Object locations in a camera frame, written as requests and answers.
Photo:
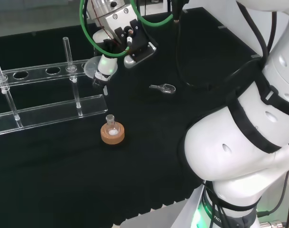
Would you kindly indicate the clear acrylic funnel stand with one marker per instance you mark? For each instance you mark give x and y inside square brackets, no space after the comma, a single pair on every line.
[51,114]

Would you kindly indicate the small round-bottom glass flask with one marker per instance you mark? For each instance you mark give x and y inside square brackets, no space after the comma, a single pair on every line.
[110,123]

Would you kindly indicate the clear plastic funnel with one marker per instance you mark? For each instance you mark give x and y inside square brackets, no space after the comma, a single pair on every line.
[90,68]

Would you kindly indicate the black cloth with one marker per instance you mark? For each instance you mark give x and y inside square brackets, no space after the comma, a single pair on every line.
[146,147]

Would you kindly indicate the grey tape piece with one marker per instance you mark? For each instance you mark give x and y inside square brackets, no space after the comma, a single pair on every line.
[255,56]
[221,27]

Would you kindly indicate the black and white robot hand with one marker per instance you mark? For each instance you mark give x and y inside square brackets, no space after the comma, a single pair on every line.
[106,64]

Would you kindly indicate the clear glass weighing funnel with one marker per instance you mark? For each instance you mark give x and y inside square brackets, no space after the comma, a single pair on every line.
[164,88]

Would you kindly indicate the silver wrist camera black mount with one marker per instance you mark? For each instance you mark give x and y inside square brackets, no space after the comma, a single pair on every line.
[140,47]

